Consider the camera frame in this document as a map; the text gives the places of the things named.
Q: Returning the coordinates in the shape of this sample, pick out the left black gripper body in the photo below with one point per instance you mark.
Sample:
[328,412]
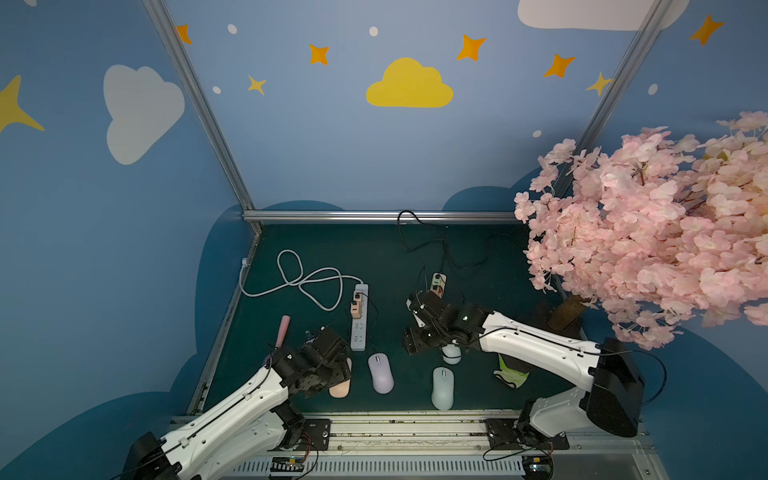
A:
[327,365]

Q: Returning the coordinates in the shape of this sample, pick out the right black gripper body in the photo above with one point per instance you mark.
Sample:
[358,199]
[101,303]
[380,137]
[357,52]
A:
[421,330]

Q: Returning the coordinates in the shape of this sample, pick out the white power strip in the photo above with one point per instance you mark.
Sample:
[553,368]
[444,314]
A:
[358,337]

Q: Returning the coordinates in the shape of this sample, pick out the pink charger adapter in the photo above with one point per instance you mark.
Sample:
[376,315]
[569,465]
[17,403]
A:
[356,310]

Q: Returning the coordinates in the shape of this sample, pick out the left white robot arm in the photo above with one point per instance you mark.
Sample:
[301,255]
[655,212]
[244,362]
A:
[258,417]

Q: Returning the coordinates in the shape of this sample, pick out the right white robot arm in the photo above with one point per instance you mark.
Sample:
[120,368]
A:
[607,385]

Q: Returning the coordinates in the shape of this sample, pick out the cream red power strip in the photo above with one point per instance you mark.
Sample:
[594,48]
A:
[438,284]

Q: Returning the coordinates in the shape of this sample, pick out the purple pink garden fork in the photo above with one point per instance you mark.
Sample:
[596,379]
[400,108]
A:
[282,332]

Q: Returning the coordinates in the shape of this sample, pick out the black green work glove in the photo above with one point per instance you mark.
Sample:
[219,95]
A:
[511,371]

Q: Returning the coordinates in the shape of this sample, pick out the pink cherry blossom tree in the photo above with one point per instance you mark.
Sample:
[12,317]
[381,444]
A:
[658,232]

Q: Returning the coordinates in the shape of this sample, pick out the beige pink wireless mouse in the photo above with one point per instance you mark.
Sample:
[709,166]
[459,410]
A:
[342,389]

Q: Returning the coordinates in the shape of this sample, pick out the purple wireless mouse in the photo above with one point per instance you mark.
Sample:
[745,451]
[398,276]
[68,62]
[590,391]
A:
[381,373]

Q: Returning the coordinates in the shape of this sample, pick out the light green wireless mouse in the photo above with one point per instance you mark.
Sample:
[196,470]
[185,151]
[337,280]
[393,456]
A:
[442,396]

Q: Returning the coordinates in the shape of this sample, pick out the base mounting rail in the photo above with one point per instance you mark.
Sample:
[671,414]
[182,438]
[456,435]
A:
[459,444]

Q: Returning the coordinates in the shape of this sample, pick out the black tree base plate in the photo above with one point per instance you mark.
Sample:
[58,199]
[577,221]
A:
[564,319]

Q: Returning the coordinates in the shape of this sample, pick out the aluminium frame rail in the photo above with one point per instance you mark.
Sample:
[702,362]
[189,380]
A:
[379,217]

